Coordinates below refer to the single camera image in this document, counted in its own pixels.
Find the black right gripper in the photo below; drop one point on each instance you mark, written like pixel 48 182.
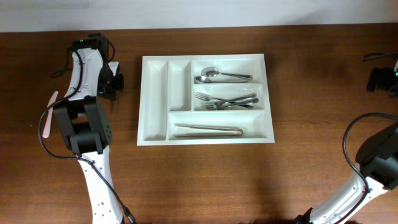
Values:
pixel 377 79

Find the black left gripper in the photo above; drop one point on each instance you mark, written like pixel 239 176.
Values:
pixel 110 83

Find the small steel teaspoon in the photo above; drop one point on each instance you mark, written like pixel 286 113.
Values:
pixel 113 107

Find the white plastic knife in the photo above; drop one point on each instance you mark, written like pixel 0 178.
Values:
pixel 48 123

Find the steel tablespoon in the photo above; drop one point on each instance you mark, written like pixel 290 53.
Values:
pixel 213 71
pixel 206 80

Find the steel fork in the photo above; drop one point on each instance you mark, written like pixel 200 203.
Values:
pixel 245 97
pixel 222 105
pixel 207 98

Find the steel table knife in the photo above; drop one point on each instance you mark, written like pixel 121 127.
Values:
pixel 201 131

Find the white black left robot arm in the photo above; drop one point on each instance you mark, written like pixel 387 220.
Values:
pixel 85 127

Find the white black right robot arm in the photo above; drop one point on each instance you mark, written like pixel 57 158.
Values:
pixel 374 174

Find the white plastic cutlery tray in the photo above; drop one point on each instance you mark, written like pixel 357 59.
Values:
pixel 168 90

